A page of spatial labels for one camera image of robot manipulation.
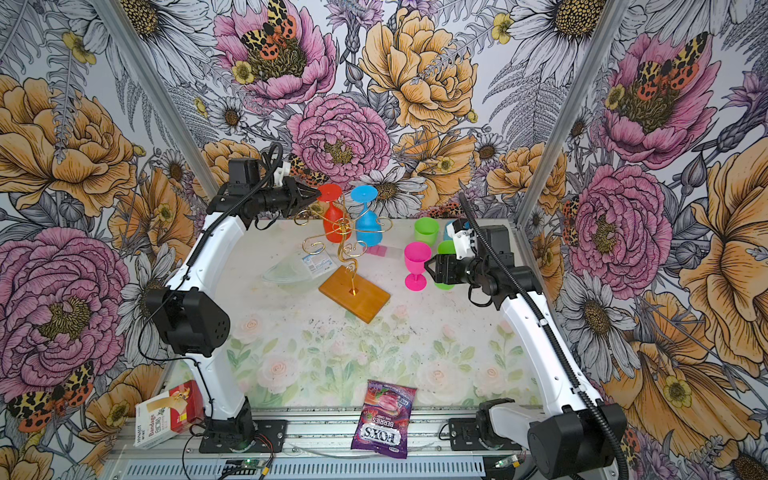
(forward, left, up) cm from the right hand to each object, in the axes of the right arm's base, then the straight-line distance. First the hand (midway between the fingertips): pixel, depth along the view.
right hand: (435, 271), depth 76 cm
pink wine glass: (+15, +3, -11) cm, 19 cm away
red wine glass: (+10, +24, +6) cm, 27 cm away
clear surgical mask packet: (+21, +43, -25) cm, 54 cm away
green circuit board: (-35, +46, -24) cm, 63 cm away
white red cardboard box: (-25, +67, -21) cm, 74 cm away
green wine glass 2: (+27, -2, -13) cm, 30 cm away
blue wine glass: (+15, +17, -1) cm, 23 cm away
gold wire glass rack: (+12, +27, -23) cm, 38 cm away
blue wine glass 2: (+2, -2, +10) cm, 10 cm away
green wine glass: (+17, -6, -11) cm, 21 cm away
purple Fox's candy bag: (-28, +14, -23) cm, 39 cm away
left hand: (+19, +29, +8) cm, 36 cm away
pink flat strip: (+28, +16, -23) cm, 40 cm away
